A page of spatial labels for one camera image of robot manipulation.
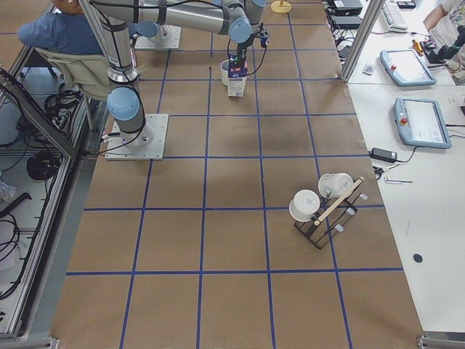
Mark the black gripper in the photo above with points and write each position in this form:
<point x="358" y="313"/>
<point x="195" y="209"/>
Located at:
<point x="242" y="47"/>

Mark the white ribbed mug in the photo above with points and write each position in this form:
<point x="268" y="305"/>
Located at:
<point x="225" y="72"/>

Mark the blue white milk carton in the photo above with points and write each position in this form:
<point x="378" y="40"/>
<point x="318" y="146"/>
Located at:
<point x="237" y="78"/>

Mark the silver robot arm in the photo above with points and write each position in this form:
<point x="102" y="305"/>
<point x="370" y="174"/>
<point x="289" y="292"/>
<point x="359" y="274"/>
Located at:
<point x="152" y="31"/>
<point x="239" y="20"/>

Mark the white cup on rack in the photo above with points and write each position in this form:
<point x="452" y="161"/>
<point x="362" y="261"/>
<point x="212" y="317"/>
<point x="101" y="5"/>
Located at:
<point x="303" y="205"/>

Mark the wooden mug tree stand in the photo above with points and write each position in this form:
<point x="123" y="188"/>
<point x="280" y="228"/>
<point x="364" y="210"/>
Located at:
<point x="281" y="7"/>

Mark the white keyboard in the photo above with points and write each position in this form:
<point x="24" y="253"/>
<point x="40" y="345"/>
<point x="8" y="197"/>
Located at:
<point x="392" y="17"/>

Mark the grey office chair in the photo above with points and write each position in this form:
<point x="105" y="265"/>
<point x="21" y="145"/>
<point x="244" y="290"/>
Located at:
<point x="87" y="72"/>

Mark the white mug on rack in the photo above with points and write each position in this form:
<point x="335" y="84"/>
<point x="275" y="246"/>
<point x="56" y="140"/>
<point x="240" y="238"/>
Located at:
<point x="334" y="185"/>

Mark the far teach pendant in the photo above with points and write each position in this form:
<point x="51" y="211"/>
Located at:
<point x="406" y="68"/>

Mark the teach pendant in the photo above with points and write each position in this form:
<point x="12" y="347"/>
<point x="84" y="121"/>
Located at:
<point x="420" y="123"/>
<point x="406" y="68"/>

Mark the black power adapter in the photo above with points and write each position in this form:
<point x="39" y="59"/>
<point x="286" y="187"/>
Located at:
<point x="383" y="155"/>

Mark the person in blue shirt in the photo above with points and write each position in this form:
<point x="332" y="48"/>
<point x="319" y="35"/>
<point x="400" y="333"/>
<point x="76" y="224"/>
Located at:
<point x="66" y="31"/>

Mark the near teach pendant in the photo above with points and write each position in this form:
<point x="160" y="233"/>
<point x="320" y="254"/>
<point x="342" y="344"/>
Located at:
<point x="420" y="123"/>

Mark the metal allen key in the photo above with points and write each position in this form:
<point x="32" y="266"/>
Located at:
<point x="397" y="182"/>

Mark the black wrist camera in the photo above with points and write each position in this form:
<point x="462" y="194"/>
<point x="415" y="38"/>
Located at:
<point x="263" y="37"/>

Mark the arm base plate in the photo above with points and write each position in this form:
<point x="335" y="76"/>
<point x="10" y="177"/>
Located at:
<point x="149" y="144"/>
<point x="144" y="44"/>

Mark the aluminium frame post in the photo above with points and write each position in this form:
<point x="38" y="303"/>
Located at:
<point x="371" y="14"/>

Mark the black wire cup rack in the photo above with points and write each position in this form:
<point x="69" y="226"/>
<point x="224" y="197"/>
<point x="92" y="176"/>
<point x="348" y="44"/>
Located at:
<point x="332" y="216"/>

